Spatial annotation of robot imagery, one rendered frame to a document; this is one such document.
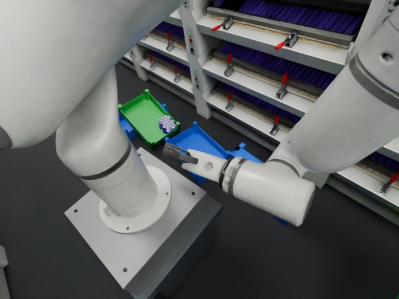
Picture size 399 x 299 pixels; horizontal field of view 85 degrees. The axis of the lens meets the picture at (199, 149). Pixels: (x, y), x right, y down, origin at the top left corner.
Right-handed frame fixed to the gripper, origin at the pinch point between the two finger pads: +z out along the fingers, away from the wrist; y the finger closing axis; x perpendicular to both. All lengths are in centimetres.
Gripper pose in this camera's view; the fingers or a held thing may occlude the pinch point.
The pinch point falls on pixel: (179, 152)
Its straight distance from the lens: 56.4
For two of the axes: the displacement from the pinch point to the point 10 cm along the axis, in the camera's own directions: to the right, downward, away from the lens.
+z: -7.8, -2.9, 5.6
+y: 5.3, 1.8, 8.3
